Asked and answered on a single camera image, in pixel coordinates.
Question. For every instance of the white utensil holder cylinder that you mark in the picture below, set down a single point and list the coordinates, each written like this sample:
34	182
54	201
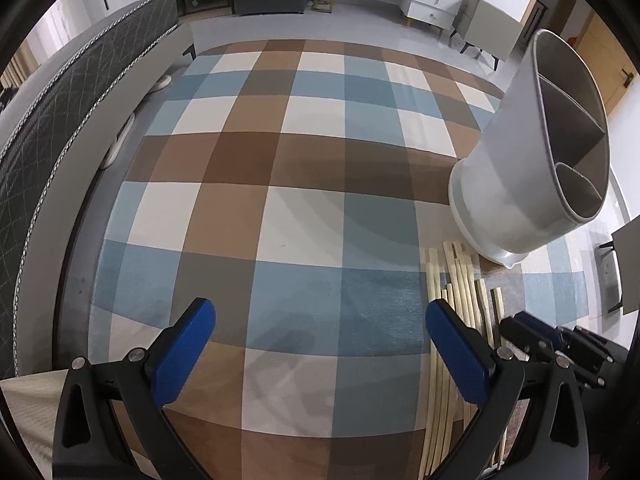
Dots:
540	169

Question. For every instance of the yellow wooden door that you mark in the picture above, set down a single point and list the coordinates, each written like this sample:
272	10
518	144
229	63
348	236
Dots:
612	70

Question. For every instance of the dark grey quilted mattress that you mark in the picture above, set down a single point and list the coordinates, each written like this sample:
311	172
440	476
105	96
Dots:
44	114

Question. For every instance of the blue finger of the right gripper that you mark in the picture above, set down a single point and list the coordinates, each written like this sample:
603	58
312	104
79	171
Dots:
541	328

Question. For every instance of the grey bedside cabinet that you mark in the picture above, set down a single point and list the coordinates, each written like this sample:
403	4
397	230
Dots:
486	28

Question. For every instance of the checkered tablecloth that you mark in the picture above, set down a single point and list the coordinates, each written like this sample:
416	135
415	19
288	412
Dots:
297	185

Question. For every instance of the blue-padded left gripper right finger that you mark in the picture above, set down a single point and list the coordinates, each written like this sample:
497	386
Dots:
546	434

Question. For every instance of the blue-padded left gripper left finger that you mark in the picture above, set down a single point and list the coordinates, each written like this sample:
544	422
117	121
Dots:
88	440

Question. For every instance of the grey-white chair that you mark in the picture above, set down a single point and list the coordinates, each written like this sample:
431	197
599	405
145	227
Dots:
619	269

